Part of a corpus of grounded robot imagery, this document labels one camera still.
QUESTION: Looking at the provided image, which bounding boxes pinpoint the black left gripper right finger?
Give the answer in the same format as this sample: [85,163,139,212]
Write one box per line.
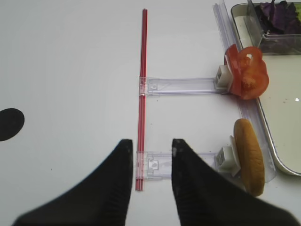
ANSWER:
[171,139,299,226]

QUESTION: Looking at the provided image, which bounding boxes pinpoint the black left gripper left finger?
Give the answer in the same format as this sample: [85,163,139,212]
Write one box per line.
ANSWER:
[13,139,133,226]

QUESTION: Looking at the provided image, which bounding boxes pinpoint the outer tomato slice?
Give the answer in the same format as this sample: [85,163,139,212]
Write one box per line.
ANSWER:
[238,47,269,100]

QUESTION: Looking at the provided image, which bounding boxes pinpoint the tomato slice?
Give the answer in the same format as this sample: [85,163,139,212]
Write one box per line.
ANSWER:
[224,44,242,96]
[238,47,269,100]

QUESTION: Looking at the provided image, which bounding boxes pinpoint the inner tomato slice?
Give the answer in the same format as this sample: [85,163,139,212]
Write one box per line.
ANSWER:
[224,44,242,96]

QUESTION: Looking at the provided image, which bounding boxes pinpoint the green lettuce pile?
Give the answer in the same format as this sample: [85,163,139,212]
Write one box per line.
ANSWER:
[294,2,301,21]

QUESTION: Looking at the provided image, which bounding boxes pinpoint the white pusher block lower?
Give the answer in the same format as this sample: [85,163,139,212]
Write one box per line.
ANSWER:
[214,136,241,177]

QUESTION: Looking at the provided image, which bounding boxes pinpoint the white pusher block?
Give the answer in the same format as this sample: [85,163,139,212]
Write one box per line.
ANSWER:
[214,136,241,177]
[214,65,234,92]

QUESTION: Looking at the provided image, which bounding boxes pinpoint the left red rod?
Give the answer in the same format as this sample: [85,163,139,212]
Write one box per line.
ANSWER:
[135,8,148,192]

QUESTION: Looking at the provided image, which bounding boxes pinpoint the upright bun bottom half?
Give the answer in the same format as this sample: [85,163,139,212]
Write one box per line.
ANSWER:
[234,119,265,197]

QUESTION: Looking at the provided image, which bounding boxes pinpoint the white pusher block upper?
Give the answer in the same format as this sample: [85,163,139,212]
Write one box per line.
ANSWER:
[214,65,234,92]

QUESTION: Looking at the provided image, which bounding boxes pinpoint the black round spot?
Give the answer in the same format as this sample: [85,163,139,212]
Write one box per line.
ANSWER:
[0,108,25,141]

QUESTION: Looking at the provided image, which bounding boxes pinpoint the metal tray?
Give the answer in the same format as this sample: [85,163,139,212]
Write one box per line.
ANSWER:
[230,1,301,176]

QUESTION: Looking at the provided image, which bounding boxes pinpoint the clear plastic container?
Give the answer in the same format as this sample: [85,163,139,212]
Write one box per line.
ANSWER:
[245,0,301,55]

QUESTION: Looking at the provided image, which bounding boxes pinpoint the purple cabbage leaves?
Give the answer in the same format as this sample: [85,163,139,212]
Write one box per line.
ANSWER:
[254,0,301,35]

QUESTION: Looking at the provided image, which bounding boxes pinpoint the clear rail by bun half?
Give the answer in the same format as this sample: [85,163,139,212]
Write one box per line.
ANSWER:
[135,150,219,181]

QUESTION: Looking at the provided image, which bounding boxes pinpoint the clear rail by tomato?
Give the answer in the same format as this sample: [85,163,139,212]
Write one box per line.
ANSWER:
[145,78,228,96]

